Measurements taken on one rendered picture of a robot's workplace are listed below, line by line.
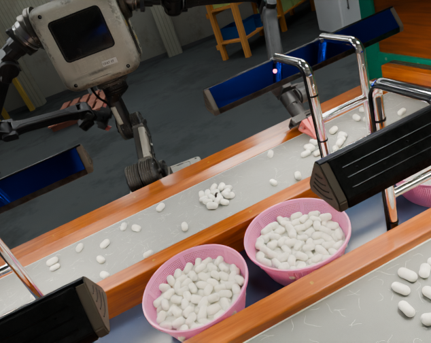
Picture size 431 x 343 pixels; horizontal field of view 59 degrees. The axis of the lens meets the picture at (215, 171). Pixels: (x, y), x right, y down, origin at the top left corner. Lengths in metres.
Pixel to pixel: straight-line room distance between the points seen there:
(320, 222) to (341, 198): 0.49
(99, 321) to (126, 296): 0.57
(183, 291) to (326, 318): 0.35
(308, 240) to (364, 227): 0.17
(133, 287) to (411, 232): 0.70
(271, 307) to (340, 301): 0.14
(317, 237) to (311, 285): 0.18
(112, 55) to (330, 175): 1.20
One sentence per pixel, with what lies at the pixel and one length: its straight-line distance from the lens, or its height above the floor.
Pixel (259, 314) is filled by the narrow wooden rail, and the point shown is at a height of 0.77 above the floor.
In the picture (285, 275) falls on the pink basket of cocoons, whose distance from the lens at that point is 0.92.
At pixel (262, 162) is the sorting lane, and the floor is 0.74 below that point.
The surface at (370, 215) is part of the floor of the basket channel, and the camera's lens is 1.14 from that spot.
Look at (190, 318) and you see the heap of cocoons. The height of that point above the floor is 0.74.
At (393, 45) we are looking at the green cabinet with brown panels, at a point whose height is 0.91.
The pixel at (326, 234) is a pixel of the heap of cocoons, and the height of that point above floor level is 0.74.
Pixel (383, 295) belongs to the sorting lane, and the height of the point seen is 0.74.
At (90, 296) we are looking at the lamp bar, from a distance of 0.54.
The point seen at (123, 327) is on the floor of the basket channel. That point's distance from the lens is 1.10.
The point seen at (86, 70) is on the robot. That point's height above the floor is 1.19.
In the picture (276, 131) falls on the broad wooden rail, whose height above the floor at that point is 0.77.
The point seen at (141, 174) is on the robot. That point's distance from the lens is 1.56.
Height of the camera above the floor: 1.40
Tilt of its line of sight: 28 degrees down
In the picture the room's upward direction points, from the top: 21 degrees counter-clockwise
